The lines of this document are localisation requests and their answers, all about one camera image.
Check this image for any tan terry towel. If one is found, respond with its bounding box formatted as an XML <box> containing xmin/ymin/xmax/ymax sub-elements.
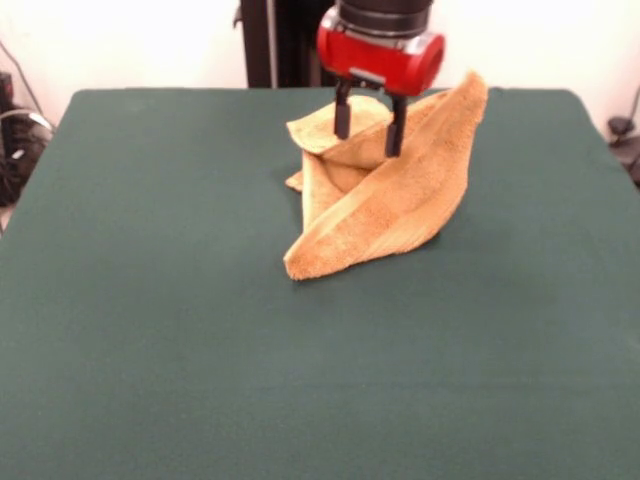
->
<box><xmin>283</xmin><ymin>70</ymin><xmax>490</xmax><ymax>281</ymax></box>

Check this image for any dark round stand base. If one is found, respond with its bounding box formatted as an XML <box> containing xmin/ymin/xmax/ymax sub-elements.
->
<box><xmin>606</xmin><ymin>84</ymin><xmax>640</xmax><ymax>189</ymax></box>
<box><xmin>0</xmin><ymin>72</ymin><xmax>54</xmax><ymax>207</ymax></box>

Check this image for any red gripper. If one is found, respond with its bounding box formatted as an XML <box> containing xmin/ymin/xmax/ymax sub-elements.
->
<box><xmin>315</xmin><ymin>7</ymin><xmax>446</xmax><ymax>159</ymax></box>

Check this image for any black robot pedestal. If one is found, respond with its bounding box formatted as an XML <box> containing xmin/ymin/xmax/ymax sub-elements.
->
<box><xmin>233</xmin><ymin>0</ymin><xmax>346</xmax><ymax>90</ymax></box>

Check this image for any dark green table cloth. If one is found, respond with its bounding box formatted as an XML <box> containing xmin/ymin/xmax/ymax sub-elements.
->
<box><xmin>0</xmin><ymin>87</ymin><xmax>640</xmax><ymax>480</ymax></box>

